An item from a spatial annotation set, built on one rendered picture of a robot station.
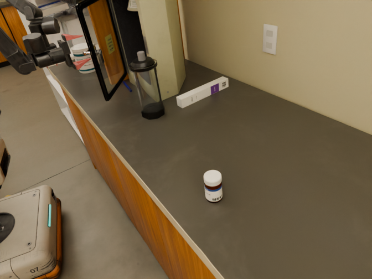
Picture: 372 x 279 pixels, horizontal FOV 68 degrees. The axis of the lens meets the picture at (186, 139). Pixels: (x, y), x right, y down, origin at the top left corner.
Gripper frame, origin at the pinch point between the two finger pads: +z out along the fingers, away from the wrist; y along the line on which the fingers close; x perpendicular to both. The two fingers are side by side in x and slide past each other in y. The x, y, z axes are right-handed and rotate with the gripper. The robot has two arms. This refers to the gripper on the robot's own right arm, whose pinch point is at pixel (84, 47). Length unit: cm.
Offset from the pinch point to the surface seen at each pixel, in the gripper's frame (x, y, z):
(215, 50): -6, -17, 64
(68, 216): 49, -118, -41
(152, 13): -19.3, 9.4, 25.2
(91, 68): 47, -22, 9
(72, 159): 116, -114, -21
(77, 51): 47.8, -9.9, 5.2
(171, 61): -17.9, -11.5, 30.3
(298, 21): -56, 0, 64
